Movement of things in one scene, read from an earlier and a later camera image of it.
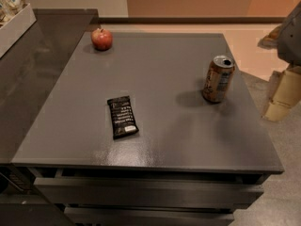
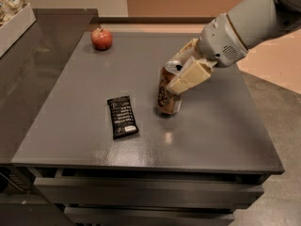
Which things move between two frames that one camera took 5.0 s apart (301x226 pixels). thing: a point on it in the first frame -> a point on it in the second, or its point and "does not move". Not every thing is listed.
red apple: (102, 39) does not move
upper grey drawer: (144, 192) does not move
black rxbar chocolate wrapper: (122, 116) does not move
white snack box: (12, 30) does not move
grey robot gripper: (290, 38) -> (219, 41)
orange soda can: (218, 78) -> (168, 102)
